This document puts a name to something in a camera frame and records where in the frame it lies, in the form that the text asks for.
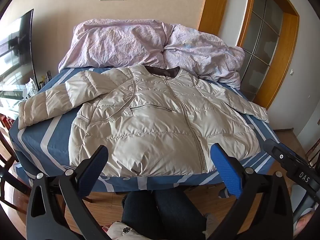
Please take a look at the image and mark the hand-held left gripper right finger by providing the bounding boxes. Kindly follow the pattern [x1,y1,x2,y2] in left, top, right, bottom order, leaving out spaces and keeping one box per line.
[206,143,294,240]

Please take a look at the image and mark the dark wooden chair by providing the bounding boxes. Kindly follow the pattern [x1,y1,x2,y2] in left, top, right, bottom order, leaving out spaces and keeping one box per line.
[0,130,33,215]
[306,140,320,167]

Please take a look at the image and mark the group of small bottles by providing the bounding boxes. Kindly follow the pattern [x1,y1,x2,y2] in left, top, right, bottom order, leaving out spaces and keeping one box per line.
[25,70,53,98]

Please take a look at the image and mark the bed with blue striped sheet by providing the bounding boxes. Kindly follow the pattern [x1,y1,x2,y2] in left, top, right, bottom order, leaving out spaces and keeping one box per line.
[9,66,288,200]

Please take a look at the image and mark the person's legs in dark pants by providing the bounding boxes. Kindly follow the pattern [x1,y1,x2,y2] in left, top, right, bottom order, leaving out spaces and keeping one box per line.
[121,187,208,240]

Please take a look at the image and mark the person's light coat with button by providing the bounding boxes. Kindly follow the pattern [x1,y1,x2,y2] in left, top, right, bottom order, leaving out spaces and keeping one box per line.
[107,221,150,240]

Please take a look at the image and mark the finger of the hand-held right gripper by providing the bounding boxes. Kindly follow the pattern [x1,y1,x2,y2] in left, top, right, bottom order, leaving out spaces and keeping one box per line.
[263,138,292,167]

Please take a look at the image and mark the frosted glass door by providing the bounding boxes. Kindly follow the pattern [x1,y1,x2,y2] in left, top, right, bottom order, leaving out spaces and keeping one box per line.
[237,0,284,103]

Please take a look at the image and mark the beige down jacket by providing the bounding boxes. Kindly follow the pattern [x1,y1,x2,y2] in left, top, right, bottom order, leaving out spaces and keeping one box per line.
[18,65,270,178]

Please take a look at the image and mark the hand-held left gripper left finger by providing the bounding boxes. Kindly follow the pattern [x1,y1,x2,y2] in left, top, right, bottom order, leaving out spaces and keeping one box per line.
[26,144,110,240]

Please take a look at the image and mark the pink floral duvet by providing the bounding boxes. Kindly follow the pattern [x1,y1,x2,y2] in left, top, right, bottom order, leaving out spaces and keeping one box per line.
[58,18,245,90]

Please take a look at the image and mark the flat screen television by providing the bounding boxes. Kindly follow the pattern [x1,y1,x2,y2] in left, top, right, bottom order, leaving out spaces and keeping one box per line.
[0,9,40,90]

